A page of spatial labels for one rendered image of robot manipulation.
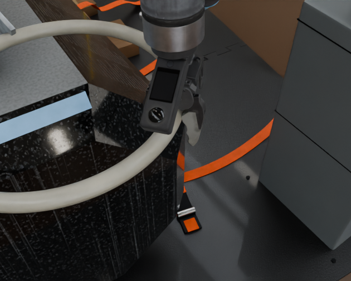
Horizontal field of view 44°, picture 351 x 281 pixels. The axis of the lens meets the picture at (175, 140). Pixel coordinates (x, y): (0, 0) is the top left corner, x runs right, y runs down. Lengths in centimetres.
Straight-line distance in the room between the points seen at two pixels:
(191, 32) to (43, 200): 31
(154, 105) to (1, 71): 48
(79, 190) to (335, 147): 95
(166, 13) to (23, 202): 33
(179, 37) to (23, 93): 45
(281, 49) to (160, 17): 194
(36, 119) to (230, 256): 97
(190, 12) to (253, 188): 129
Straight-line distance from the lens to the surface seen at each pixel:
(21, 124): 94
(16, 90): 98
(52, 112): 94
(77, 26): 98
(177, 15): 60
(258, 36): 258
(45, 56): 105
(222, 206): 176
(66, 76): 98
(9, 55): 108
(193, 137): 76
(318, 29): 127
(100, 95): 98
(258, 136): 199
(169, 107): 63
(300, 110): 145
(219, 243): 168
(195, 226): 169
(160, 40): 62
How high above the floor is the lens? 150
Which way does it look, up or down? 50 degrees down
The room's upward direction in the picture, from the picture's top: straight up
